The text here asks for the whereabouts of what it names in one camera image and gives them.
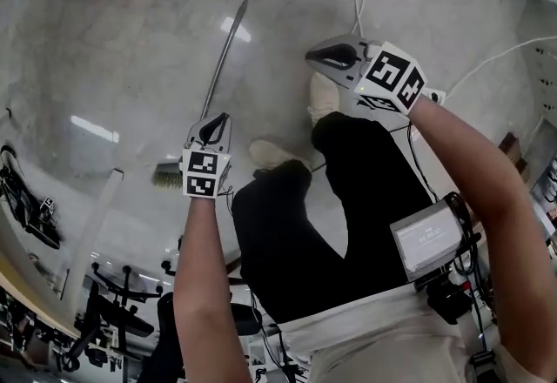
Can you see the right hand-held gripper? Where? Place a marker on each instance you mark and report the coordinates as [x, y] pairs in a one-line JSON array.
[[391, 72]]

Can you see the pile of black equipment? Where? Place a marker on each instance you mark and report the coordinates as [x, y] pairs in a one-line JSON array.
[[30, 216]]

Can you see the person's right forearm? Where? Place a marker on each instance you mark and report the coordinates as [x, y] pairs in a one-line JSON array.
[[470, 163]]

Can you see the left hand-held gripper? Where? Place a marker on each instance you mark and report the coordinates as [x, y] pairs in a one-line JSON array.
[[202, 172]]

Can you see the grey metal drawer cabinet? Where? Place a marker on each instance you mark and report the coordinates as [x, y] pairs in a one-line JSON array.
[[544, 76]]

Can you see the person's right shoe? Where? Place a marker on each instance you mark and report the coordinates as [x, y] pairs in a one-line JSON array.
[[324, 96]]

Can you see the black waist-mounted monitor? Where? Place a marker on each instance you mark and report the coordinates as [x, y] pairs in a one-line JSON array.
[[424, 239]]

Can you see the brown box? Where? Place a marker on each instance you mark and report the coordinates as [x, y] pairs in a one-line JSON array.
[[513, 150]]

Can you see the person's white shirt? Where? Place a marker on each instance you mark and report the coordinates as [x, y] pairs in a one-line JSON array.
[[383, 346]]

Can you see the person's left forearm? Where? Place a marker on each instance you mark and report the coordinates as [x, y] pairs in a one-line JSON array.
[[200, 264]]

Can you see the black office chair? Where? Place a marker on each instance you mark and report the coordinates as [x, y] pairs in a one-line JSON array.
[[126, 298], [169, 342]]

